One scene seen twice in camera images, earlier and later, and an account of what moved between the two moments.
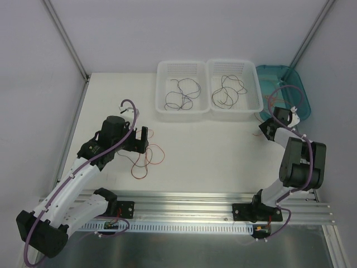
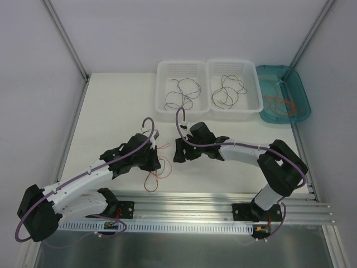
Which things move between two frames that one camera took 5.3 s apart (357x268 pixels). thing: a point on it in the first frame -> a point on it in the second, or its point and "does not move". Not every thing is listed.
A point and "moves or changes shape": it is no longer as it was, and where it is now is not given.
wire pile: [146, 156] moves or changes shape
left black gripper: [136, 140] -> [150, 161]
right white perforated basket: [234, 91] does not move
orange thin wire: [272, 101] moves or changes shape
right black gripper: [268, 132] -> [182, 152]
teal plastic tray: [281, 86] does not move
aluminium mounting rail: [207, 207] does not move
